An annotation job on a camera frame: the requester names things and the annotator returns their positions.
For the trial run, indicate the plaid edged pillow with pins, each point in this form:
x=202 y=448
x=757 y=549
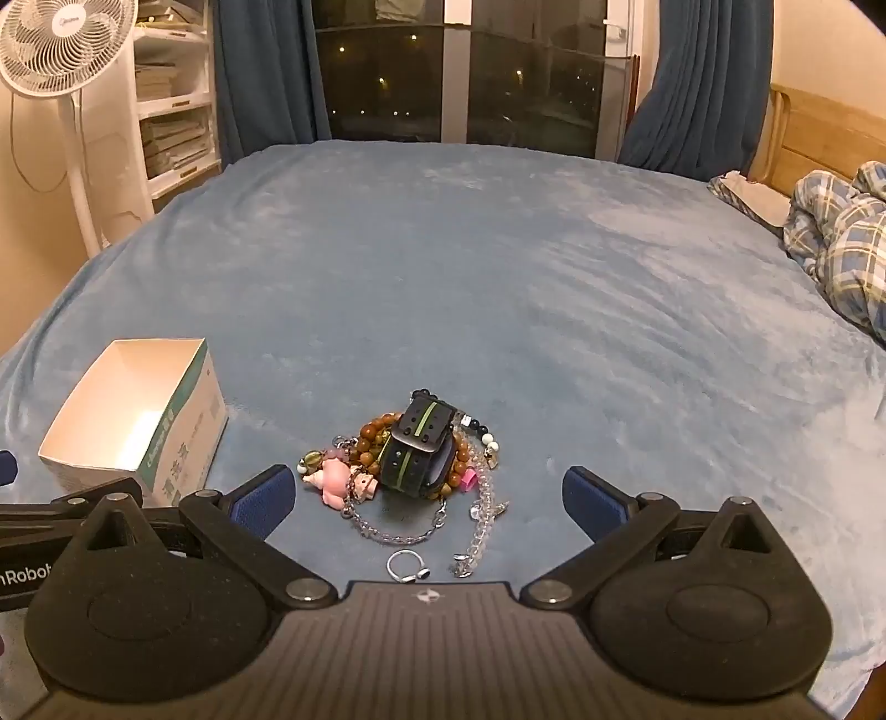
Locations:
x=751 y=197

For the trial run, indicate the white cardboard box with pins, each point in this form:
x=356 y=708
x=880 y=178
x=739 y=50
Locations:
x=187 y=429

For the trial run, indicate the large stack of books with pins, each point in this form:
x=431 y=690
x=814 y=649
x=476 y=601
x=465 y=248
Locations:
x=173 y=145

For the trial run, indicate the blue fleece blanket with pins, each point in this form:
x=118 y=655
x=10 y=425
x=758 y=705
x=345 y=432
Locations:
x=450 y=277

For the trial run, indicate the flat stack of books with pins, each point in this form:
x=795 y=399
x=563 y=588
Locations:
x=166 y=14

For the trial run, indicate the blue plaid quilt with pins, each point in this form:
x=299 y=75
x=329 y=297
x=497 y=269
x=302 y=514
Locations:
x=844 y=242

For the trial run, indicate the small stack of books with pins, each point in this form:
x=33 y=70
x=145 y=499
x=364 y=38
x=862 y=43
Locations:
x=156 y=82

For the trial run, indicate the wooden headboard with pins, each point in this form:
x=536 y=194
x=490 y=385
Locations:
x=824 y=131

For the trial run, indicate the pink pig toy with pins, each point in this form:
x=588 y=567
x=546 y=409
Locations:
x=332 y=479

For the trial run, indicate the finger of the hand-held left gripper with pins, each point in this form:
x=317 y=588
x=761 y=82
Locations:
x=5 y=467
x=48 y=511

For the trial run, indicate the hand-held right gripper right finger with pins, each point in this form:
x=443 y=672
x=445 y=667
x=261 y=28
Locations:
x=595 y=505

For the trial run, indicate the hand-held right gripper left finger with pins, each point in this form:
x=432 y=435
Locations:
x=263 y=502

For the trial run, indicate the white shelf unit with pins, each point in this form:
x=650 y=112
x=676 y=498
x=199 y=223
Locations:
x=173 y=104

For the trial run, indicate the white standing fan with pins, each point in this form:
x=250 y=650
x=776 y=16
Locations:
x=62 y=41

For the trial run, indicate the black green-striped watch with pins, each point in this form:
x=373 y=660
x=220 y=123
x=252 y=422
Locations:
x=415 y=443

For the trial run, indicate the blue curtain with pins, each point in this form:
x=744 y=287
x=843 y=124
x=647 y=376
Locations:
x=699 y=90
x=266 y=76

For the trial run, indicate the glass balcony door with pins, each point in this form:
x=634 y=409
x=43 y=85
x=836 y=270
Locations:
x=457 y=76

